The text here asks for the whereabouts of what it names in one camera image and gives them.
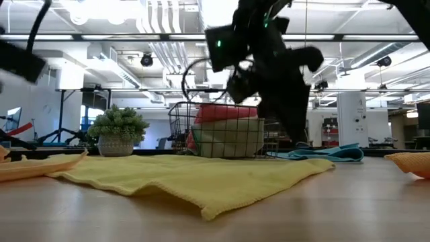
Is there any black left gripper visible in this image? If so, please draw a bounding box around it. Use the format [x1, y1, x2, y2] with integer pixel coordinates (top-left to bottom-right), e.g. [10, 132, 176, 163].
[0, 40, 48, 85]

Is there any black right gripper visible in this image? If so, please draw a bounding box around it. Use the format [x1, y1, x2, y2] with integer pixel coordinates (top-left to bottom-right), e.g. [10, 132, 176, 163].
[226, 32, 325, 146]

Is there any pink microfiber towel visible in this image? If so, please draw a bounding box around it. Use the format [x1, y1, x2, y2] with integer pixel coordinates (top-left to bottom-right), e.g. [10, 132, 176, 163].
[186, 104, 259, 154]

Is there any teal microfiber towel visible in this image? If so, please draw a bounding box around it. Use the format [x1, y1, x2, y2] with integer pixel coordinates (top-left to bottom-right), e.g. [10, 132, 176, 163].
[267, 143, 365, 163]

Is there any wire basket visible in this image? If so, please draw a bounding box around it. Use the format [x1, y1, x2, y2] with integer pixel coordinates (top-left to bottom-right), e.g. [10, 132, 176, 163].
[167, 101, 282, 159]

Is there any yellow microfiber towel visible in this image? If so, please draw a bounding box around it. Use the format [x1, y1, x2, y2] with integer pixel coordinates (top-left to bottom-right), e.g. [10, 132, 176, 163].
[45, 154, 336, 221]

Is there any orange microfiber towel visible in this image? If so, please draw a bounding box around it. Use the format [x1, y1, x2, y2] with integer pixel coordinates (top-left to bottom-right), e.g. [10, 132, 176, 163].
[0, 145, 89, 182]
[384, 151, 430, 179]

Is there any shelf with red bins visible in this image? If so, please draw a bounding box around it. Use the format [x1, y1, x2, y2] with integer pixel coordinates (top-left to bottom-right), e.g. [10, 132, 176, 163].
[322, 117, 339, 147]

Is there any tilted bright monitor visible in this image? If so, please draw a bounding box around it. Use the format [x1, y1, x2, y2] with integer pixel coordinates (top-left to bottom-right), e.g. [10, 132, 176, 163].
[5, 106, 23, 132]

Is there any white column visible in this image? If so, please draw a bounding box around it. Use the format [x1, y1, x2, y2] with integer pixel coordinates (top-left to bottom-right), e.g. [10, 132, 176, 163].
[337, 92, 369, 148]

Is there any red padded bar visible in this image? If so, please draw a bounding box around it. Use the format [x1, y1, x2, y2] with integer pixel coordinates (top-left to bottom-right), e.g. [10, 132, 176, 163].
[6, 122, 34, 137]

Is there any black tripod stand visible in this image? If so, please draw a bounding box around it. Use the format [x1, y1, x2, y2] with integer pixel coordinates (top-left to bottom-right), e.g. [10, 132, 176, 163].
[36, 90, 85, 145]

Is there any black background gantry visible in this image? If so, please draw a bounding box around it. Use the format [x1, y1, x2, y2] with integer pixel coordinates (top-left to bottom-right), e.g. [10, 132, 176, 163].
[55, 86, 112, 112]
[186, 87, 232, 105]

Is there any artificial green potted plant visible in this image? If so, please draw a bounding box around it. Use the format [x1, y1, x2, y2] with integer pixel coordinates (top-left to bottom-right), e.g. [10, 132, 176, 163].
[87, 104, 151, 158]

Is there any black monitor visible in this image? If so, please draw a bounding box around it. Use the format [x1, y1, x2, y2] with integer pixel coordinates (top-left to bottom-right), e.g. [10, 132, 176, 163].
[416, 102, 430, 130]

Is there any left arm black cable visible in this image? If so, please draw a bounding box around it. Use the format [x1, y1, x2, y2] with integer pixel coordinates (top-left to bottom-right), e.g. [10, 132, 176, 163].
[26, 0, 53, 53]

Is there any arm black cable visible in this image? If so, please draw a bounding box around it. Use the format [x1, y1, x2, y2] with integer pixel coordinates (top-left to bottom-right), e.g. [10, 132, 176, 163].
[26, 0, 53, 53]
[181, 57, 236, 102]

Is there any black overhead frame beam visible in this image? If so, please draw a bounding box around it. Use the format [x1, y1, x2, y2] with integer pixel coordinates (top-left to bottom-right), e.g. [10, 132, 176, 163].
[0, 32, 421, 43]

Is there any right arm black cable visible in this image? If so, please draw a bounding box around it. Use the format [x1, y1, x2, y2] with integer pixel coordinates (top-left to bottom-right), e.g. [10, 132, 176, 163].
[181, 57, 236, 102]

